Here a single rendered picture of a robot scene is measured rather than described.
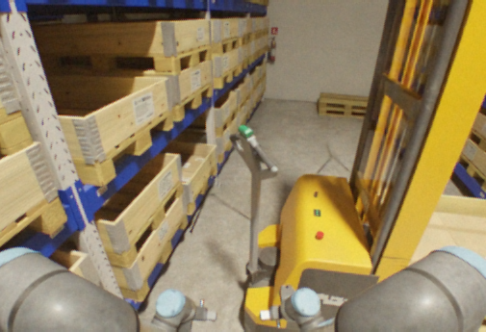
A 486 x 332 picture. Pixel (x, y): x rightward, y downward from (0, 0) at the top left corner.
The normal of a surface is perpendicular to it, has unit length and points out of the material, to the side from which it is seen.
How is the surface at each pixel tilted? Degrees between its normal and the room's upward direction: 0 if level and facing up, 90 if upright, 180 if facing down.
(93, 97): 90
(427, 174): 90
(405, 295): 28
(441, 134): 90
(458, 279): 15
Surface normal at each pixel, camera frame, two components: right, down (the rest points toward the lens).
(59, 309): 0.41, -0.56
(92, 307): 0.71, -0.60
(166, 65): -0.22, 0.48
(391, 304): -0.59, -0.63
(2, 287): -0.14, -0.62
